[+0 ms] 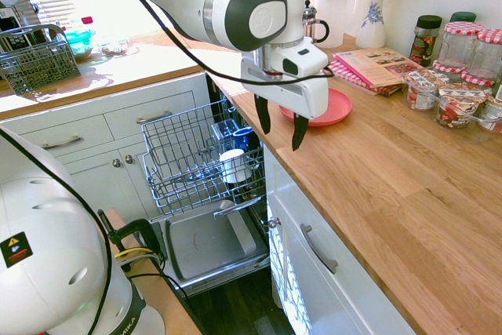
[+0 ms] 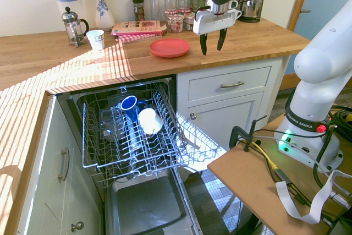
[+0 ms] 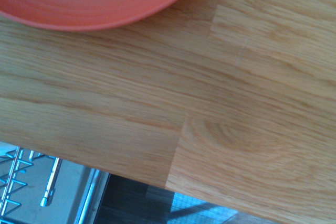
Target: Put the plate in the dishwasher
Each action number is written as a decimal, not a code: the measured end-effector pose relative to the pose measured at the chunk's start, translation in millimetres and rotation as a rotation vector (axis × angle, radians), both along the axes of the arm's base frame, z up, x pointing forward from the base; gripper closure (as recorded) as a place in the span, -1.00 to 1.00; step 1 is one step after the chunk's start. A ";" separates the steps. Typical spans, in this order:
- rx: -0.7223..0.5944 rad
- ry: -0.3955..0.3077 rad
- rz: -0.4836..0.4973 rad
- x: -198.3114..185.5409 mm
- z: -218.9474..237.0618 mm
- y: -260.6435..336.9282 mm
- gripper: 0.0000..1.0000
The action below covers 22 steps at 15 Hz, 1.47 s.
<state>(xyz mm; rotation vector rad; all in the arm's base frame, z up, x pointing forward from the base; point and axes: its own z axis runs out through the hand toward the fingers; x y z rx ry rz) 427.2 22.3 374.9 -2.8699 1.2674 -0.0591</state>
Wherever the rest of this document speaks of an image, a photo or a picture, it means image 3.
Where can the stainless steel dishwasher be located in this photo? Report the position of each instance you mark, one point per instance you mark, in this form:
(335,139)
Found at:
(65,195)

